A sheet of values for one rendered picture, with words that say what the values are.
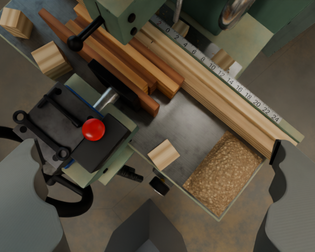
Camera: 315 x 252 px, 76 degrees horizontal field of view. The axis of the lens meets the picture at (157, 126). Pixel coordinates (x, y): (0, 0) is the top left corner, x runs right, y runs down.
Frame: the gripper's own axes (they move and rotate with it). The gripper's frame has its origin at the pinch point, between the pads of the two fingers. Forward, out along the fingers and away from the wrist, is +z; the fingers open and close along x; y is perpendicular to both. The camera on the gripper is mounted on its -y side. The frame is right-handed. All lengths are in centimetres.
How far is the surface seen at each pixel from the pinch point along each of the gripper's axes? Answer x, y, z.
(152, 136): -0.1, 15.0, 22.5
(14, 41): -27.6, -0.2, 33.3
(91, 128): -8.2, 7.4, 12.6
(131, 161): -13, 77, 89
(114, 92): -6.5, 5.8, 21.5
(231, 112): 13.8, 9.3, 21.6
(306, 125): 102, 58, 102
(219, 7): 14.0, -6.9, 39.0
